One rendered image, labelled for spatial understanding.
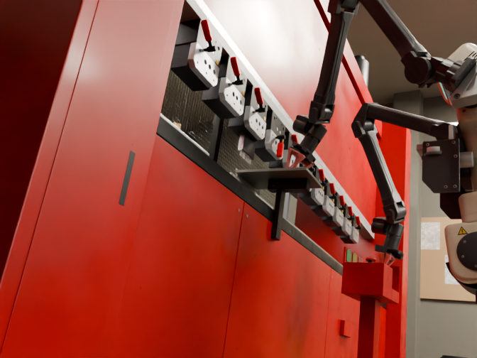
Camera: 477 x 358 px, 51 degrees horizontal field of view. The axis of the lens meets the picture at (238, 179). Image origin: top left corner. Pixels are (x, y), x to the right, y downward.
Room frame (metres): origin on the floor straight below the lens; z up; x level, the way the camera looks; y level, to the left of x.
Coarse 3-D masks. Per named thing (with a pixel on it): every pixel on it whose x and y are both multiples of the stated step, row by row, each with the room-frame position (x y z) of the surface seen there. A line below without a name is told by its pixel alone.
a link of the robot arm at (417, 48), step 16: (352, 0) 1.34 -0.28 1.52; (368, 0) 1.27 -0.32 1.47; (384, 0) 1.26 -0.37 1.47; (384, 16) 1.26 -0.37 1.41; (384, 32) 1.28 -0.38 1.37; (400, 32) 1.24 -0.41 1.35; (400, 48) 1.26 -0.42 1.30; (416, 48) 1.23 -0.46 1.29; (416, 64) 1.22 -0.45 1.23; (416, 80) 1.24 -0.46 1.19
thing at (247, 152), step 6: (240, 132) 1.72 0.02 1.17; (240, 138) 1.72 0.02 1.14; (246, 138) 1.73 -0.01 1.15; (240, 144) 1.72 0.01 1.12; (246, 144) 1.73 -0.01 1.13; (252, 144) 1.78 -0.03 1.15; (240, 150) 1.72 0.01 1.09; (246, 150) 1.74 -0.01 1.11; (252, 150) 1.78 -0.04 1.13; (246, 156) 1.77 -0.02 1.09; (252, 156) 1.79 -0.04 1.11
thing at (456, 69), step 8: (440, 64) 1.19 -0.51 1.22; (448, 64) 1.18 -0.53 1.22; (456, 64) 1.16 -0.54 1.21; (464, 64) 1.13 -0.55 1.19; (472, 64) 1.14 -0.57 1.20; (440, 72) 1.20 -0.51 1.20; (448, 72) 1.17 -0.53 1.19; (456, 72) 1.14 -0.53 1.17; (464, 72) 1.14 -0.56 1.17; (440, 80) 1.22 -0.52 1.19; (448, 80) 1.19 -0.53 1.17; (456, 80) 1.15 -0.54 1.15; (448, 88) 1.21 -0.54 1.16
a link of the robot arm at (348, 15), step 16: (336, 0) 1.32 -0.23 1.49; (336, 16) 1.37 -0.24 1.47; (352, 16) 1.38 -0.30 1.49; (336, 32) 1.40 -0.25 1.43; (336, 48) 1.43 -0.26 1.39; (336, 64) 1.47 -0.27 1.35; (320, 80) 1.52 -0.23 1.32; (336, 80) 1.51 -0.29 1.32; (320, 96) 1.54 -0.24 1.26; (320, 112) 1.56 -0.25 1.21
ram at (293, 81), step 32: (192, 0) 1.25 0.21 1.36; (224, 0) 1.40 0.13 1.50; (256, 0) 1.59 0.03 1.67; (288, 0) 1.85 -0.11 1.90; (256, 32) 1.63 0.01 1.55; (288, 32) 1.88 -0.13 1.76; (320, 32) 2.24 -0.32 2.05; (256, 64) 1.66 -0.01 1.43; (288, 64) 1.92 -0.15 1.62; (320, 64) 2.28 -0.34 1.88; (288, 96) 1.96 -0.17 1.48; (352, 96) 2.87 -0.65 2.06; (288, 128) 1.99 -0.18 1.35; (352, 160) 2.96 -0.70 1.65; (352, 192) 3.01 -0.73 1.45
